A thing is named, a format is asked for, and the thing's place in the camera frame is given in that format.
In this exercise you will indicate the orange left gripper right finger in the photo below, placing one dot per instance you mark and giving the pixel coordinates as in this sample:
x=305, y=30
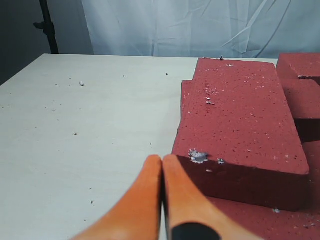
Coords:
x=189, y=214

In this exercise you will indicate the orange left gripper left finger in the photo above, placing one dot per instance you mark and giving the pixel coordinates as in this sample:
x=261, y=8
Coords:
x=137, y=215

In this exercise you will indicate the red brick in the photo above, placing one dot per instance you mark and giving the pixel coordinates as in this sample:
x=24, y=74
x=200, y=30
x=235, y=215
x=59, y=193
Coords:
x=272, y=224
x=274, y=176
x=300, y=100

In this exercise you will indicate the back row left brick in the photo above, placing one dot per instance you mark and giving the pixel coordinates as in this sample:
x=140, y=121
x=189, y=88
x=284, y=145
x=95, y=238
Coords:
x=299, y=66

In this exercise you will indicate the pale blue backdrop cloth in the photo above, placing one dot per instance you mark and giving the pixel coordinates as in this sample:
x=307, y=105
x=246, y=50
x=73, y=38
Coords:
x=203, y=28

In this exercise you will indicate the black tripod stand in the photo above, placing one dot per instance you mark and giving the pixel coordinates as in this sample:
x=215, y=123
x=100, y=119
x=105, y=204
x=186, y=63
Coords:
x=47, y=26

